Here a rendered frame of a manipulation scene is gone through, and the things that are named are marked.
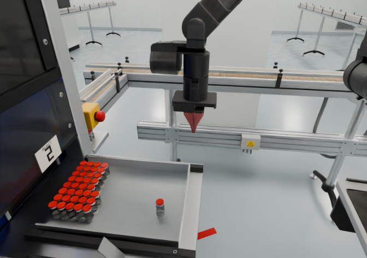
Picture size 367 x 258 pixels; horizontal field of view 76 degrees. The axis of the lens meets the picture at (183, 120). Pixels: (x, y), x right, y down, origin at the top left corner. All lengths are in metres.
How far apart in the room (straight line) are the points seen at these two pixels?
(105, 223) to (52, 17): 0.54
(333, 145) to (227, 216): 0.84
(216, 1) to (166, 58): 0.15
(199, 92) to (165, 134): 1.15
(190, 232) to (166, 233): 0.06
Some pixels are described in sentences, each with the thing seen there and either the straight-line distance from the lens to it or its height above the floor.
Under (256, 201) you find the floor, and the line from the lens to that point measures 1.94.
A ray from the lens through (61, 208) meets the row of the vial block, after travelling 0.69.
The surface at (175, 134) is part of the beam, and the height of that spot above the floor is 0.50.
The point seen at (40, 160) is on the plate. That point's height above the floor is 1.02.
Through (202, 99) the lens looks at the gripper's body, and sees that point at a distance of 0.54.
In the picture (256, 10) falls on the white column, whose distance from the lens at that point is 1.97.
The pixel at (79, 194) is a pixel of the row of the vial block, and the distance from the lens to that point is 0.70.
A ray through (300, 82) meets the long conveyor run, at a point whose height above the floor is 0.93.
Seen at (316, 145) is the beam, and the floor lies 0.49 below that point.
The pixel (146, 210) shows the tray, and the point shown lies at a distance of 0.68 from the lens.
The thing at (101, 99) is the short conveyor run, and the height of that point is 0.93.
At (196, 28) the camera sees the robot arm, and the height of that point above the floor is 1.33.
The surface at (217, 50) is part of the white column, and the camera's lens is 2.00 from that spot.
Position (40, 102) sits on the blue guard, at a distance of 0.67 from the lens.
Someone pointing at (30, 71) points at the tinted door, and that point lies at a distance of 0.67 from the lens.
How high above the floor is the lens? 1.40
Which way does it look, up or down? 30 degrees down
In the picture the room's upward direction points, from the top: straight up
